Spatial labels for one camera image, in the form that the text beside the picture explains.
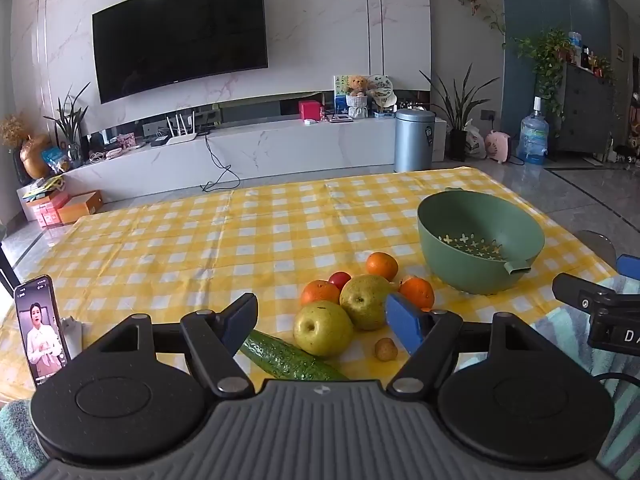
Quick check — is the white box appliance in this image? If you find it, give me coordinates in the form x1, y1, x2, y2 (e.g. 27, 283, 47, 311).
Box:
433, 117, 448, 162

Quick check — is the black smartphone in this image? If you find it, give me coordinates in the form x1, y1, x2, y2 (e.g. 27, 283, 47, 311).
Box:
14, 275, 71, 391

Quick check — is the gold vase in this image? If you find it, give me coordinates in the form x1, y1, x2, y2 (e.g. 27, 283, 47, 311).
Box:
19, 134, 53, 180

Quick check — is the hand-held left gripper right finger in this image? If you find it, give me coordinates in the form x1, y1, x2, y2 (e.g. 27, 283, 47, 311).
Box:
384, 292, 556, 397

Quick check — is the white router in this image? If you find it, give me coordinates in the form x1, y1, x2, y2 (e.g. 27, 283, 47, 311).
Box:
165, 114, 197, 146

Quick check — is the trailing pothos plant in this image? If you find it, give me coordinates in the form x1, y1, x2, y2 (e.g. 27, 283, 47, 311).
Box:
515, 27, 576, 121

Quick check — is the long-leaf plant in black pot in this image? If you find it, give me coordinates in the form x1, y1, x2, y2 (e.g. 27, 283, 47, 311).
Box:
420, 64, 501, 162

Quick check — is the green picture card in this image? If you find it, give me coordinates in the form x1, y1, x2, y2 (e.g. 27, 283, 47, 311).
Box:
334, 75, 351, 113

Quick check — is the white phone stand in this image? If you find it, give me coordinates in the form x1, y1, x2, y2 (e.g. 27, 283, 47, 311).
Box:
61, 315, 84, 362

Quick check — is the pink pig heater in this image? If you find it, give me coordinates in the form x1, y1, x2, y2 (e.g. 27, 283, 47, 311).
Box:
484, 130, 512, 165

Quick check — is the clear plastic chair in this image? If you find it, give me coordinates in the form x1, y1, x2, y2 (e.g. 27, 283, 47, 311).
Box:
575, 230, 617, 262

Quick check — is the black power cable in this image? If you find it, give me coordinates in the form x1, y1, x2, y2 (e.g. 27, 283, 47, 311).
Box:
201, 131, 241, 192

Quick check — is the green orchid plant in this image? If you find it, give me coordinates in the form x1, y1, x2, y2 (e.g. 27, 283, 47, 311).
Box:
44, 82, 91, 168

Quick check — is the white marble television console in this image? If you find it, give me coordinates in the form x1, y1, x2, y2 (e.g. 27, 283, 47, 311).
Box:
17, 91, 435, 211

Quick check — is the white flower basket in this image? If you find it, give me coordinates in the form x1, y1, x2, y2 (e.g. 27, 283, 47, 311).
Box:
346, 94, 370, 120

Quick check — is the blue water jug with pump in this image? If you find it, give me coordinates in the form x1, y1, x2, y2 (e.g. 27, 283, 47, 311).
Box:
516, 96, 550, 166

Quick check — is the teal striped cloth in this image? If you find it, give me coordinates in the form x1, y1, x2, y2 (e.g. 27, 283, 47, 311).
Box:
0, 280, 640, 480

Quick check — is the white plastic bag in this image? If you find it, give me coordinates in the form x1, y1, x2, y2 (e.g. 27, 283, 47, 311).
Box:
464, 120, 486, 160

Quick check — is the yellow checkered tablecloth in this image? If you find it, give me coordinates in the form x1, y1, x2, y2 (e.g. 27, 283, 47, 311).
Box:
0, 167, 640, 411

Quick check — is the red cardboard box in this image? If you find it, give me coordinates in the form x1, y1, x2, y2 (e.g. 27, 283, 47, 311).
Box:
22, 192, 71, 228

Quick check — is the orange mandarin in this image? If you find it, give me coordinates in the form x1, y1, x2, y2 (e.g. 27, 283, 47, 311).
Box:
300, 280, 341, 308
365, 252, 399, 282
398, 276, 435, 310

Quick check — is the silver pedal trash can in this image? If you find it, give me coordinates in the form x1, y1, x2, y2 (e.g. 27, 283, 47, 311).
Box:
393, 108, 436, 173

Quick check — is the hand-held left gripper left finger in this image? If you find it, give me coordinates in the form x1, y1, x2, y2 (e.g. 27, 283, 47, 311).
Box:
82, 292, 259, 400

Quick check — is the green cucumber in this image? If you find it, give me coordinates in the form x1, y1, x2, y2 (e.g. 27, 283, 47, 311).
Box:
239, 329, 351, 382

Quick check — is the orange cardboard box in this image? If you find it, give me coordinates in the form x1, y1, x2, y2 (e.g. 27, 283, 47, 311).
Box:
57, 190, 106, 225

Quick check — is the black flat television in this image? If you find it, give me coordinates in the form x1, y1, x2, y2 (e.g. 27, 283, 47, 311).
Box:
92, 0, 269, 105

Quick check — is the grey chest of drawers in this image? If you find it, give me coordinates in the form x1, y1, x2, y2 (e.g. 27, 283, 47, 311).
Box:
547, 62, 618, 156

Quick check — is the round painted fan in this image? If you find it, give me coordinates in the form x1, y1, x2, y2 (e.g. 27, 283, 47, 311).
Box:
367, 75, 397, 112

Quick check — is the green colander bowl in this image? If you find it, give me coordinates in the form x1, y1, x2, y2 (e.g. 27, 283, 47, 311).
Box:
417, 187, 546, 296

